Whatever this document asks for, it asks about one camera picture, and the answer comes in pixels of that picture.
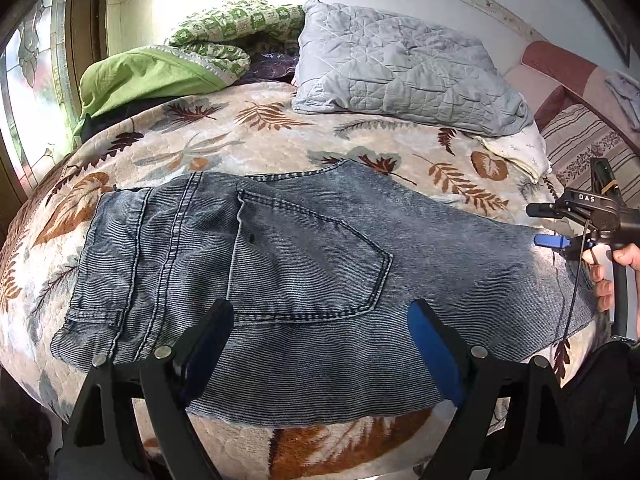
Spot leaf print blanket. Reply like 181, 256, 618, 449
0, 80, 601, 480

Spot green pillow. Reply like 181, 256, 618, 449
72, 45, 251, 148

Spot patterned glass window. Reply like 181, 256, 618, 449
0, 0, 81, 191

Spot dark purple cloth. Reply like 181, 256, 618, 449
235, 50, 301, 86

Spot wooden window frame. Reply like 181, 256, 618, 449
65, 0, 108, 116

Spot person's black clothing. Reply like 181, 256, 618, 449
557, 340, 640, 480

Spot green white patterned quilt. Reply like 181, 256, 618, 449
167, 0, 307, 61

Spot thin black cord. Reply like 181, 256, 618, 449
554, 220, 592, 341

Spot white cloth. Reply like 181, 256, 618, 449
480, 122, 551, 183

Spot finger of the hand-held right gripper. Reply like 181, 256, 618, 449
526, 202, 568, 219
533, 233, 572, 252

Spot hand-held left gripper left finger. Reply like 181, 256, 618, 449
62, 299, 236, 480

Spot grey quilted pillow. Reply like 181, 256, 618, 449
291, 0, 535, 138

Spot person's right hand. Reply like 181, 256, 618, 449
581, 242, 640, 314

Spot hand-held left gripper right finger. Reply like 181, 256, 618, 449
407, 299, 583, 480

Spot grey-blue denim pants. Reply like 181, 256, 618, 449
50, 159, 598, 428

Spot striped cushion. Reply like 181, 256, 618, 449
540, 105, 640, 201

